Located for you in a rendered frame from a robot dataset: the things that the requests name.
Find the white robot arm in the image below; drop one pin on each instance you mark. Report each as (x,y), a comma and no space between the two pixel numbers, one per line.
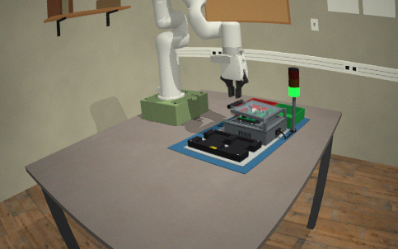
(179,37)

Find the green bin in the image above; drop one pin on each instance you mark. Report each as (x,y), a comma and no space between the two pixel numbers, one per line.
(300,112)

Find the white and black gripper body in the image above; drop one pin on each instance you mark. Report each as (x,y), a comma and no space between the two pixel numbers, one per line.
(234,71)

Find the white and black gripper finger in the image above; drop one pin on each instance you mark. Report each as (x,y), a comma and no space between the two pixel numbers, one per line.
(231,90)
(239,85)

